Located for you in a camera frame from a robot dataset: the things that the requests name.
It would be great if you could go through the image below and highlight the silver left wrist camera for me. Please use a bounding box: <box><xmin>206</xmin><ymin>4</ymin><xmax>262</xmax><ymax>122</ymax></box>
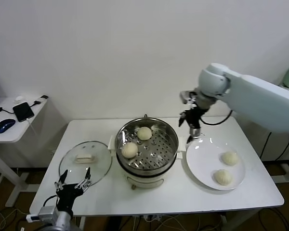
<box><xmin>26</xmin><ymin>205</ymin><xmax>60</xmax><ymax>223</ymax></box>

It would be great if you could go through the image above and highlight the white round plate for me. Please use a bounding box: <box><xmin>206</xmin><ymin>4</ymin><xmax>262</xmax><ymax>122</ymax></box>
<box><xmin>185</xmin><ymin>137</ymin><xmax>246</xmax><ymax>191</ymax></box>

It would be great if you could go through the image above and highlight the black smartphone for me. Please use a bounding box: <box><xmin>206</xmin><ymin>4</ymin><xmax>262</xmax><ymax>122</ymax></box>
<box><xmin>13</xmin><ymin>102</ymin><xmax>35</xmax><ymax>123</ymax></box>

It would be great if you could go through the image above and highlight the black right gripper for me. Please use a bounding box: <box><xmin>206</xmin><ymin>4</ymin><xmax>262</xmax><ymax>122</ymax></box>
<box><xmin>178</xmin><ymin>105</ymin><xmax>209</xmax><ymax>144</ymax></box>

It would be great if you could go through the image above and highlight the black usb adapter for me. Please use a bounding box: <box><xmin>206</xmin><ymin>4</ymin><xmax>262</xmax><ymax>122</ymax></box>
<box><xmin>31</xmin><ymin>95</ymin><xmax>49</xmax><ymax>107</ymax></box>

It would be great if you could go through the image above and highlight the cream electric cooker base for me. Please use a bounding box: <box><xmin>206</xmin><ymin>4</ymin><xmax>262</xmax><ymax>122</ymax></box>
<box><xmin>108</xmin><ymin>134</ymin><xmax>186</xmax><ymax>190</ymax></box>

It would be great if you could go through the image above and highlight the white power strip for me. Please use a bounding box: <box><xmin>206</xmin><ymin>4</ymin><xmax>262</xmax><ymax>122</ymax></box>
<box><xmin>143</xmin><ymin>215</ymin><xmax>164</xmax><ymax>222</ymax></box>

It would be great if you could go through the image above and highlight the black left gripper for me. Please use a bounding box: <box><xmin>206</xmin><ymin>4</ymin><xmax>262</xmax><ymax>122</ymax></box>
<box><xmin>54</xmin><ymin>167</ymin><xmax>92</xmax><ymax>212</ymax></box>

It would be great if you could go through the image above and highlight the stainless steel steamer basket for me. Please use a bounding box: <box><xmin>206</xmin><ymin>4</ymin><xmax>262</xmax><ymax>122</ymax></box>
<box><xmin>115</xmin><ymin>117</ymin><xmax>180</xmax><ymax>170</ymax></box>

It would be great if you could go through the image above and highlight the white work table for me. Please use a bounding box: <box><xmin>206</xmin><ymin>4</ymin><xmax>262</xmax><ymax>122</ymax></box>
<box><xmin>29</xmin><ymin>116</ymin><xmax>285</xmax><ymax>216</ymax></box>

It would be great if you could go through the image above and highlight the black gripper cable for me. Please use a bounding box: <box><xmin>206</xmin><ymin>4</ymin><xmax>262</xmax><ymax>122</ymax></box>
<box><xmin>200</xmin><ymin>109</ymin><xmax>233</xmax><ymax>126</ymax></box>
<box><xmin>42</xmin><ymin>194</ymin><xmax>59</xmax><ymax>210</ymax></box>

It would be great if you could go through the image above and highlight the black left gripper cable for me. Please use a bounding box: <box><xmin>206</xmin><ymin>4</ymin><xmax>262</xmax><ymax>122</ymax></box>
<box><xmin>42</xmin><ymin>194</ymin><xmax>59</xmax><ymax>210</ymax></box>

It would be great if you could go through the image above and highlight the round glass pot lid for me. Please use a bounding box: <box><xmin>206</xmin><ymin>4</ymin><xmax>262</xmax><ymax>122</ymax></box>
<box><xmin>59</xmin><ymin>141</ymin><xmax>113</xmax><ymax>188</ymax></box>

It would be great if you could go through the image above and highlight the white steamed baozi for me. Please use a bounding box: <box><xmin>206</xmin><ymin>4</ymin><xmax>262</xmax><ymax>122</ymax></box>
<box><xmin>121</xmin><ymin>142</ymin><xmax>139</xmax><ymax>159</ymax></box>
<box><xmin>211</xmin><ymin>169</ymin><xmax>233</xmax><ymax>186</ymax></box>
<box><xmin>136</xmin><ymin>127</ymin><xmax>153</xmax><ymax>141</ymax></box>
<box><xmin>221</xmin><ymin>151</ymin><xmax>239</xmax><ymax>166</ymax></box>

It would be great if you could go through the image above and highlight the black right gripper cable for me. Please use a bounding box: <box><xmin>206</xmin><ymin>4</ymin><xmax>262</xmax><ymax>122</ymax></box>
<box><xmin>200</xmin><ymin>109</ymin><xmax>233</xmax><ymax>126</ymax></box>

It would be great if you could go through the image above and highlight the white side desk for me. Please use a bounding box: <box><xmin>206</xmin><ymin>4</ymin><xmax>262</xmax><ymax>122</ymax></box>
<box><xmin>0</xmin><ymin>96</ymin><xmax>50</xmax><ymax>207</ymax></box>

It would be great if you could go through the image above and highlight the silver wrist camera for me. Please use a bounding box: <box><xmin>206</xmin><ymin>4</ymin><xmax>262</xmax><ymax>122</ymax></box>
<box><xmin>179</xmin><ymin>90</ymin><xmax>196</xmax><ymax>104</ymax></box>
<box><xmin>26</xmin><ymin>205</ymin><xmax>60</xmax><ymax>223</ymax></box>

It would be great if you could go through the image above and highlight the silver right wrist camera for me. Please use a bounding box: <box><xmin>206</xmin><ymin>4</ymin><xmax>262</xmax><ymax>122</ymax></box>
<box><xmin>179</xmin><ymin>90</ymin><xmax>196</xmax><ymax>104</ymax></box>

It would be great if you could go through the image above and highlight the black power adapter cable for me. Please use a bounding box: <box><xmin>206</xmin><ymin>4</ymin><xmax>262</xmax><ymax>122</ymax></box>
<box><xmin>260</xmin><ymin>131</ymin><xmax>289</xmax><ymax>162</ymax></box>

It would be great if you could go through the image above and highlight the blue computer mouse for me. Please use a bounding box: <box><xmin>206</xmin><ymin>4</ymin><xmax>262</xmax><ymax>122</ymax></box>
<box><xmin>0</xmin><ymin>118</ymin><xmax>16</xmax><ymax>134</ymax></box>

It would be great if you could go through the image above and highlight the white phone charging cable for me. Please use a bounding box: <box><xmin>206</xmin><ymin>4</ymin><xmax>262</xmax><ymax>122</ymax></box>
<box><xmin>26</xmin><ymin>117</ymin><xmax>39</xmax><ymax>138</ymax></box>

